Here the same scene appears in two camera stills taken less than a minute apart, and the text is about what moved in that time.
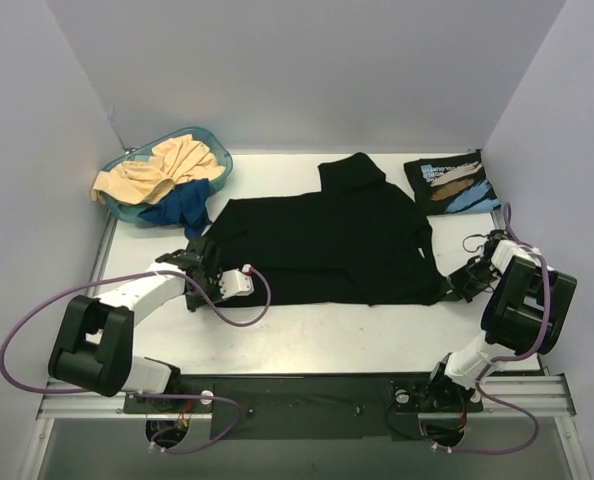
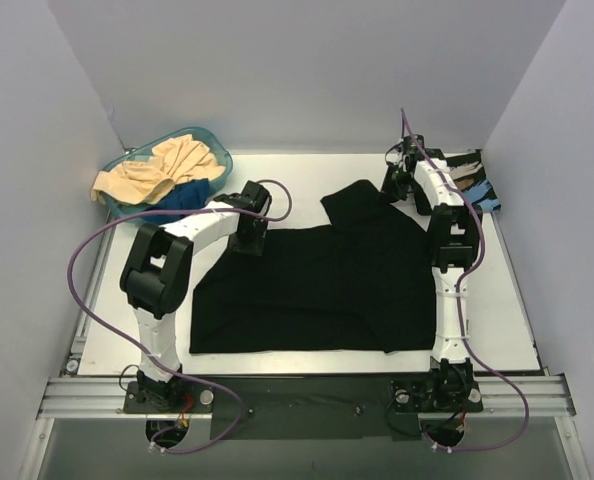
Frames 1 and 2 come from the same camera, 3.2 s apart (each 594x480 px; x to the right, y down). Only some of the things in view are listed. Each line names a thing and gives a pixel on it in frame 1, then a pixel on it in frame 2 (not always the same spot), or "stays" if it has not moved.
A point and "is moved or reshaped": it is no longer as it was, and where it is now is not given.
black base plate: (310, 406) stays
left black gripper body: (203, 275) -> (247, 242)
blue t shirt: (185, 205) stays
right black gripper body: (460, 280) -> (394, 182)
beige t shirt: (152, 180) stays
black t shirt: (356, 242) is moved or reshaped
